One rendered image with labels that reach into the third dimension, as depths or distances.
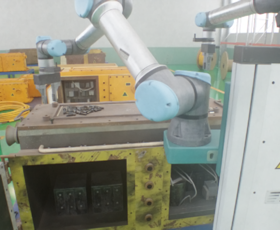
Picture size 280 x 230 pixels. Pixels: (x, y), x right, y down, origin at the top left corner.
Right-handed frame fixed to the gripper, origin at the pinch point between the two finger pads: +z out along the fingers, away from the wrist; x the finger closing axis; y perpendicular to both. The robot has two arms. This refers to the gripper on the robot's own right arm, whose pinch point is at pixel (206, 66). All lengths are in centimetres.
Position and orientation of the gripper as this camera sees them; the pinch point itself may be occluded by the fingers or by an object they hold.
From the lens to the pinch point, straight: 156.4
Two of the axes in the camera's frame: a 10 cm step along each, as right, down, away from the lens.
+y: 10.0, -0.1, 0.4
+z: 0.0, 9.5, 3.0
